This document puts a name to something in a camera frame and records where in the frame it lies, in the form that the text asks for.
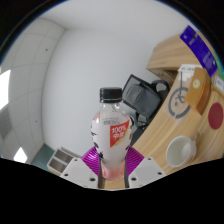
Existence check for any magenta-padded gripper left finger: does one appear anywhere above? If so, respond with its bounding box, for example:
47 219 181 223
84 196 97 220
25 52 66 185
59 146 103 189

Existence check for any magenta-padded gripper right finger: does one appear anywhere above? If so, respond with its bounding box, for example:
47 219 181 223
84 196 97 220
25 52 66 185
124 146 168 190

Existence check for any clear drink bottle black cap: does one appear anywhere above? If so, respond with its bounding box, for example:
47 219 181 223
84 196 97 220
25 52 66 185
91 87 134 181

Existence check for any white mug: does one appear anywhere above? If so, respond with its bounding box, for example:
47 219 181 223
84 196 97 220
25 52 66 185
165 134 198 168

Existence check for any ceiling light panel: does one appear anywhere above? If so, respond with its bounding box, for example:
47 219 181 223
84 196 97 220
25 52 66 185
13 146 28 164
0 69 12 112

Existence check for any black mesh office chair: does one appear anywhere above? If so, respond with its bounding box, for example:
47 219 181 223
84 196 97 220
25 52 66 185
121 73 171 130

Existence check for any flat round red coaster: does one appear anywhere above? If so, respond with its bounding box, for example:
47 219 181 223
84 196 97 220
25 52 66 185
207 101 224 131

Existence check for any small yellow-brown box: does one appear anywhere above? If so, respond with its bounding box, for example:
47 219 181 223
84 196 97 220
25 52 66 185
184 67 212 115

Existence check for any small box with white label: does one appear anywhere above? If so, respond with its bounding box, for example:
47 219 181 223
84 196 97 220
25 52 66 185
214 75 224 92

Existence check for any wooden side desk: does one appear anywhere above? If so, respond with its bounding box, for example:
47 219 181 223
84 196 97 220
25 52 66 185
145 31 201 82

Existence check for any purple standing pouch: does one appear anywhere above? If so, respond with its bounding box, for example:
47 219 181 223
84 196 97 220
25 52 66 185
179 24 219 78

